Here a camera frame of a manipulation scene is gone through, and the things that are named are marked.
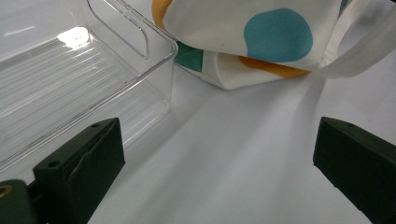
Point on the white dotted tote bag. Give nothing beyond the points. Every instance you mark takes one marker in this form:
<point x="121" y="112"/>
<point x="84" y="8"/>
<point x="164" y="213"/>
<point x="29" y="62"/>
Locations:
<point x="218" y="28"/>

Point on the clear plastic storage box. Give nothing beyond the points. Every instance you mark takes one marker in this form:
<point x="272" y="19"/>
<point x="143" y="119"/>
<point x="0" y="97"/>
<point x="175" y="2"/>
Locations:
<point x="77" y="93"/>

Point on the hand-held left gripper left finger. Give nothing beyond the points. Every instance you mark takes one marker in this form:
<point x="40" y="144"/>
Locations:
<point x="77" y="174"/>

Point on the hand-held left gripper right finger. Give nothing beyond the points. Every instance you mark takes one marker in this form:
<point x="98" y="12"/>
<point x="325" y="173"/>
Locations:
<point x="358" y="161"/>

